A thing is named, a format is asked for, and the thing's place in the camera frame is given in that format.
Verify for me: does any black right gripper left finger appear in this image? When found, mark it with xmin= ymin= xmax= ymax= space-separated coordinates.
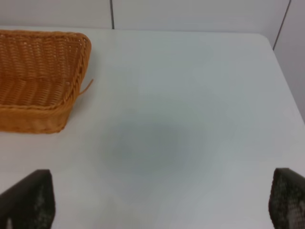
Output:
xmin=0 ymin=169 xmax=55 ymax=229

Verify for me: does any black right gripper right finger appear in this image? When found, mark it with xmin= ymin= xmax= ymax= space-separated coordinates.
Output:
xmin=268 ymin=168 xmax=305 ymax=229

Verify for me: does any orange wicker basket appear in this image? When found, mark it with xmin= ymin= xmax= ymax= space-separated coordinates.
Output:
xmin=0 ymin=30 xmax=92 ymax=134

